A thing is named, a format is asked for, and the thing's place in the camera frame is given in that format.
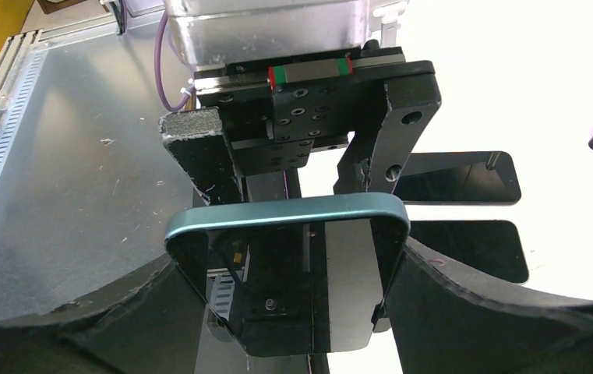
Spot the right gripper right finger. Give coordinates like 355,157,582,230
386,238,593,373

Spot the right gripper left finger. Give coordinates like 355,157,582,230
0,256,206,373

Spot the teal smartphone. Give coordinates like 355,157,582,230
164,192,411,358

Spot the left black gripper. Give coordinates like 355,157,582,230
158,47,442,206

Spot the left white slotted cable duct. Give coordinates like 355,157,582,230
0,52,46,177

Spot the purple smartphone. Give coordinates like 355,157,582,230
411,220,530,284

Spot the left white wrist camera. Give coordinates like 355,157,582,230
164,1,370,68

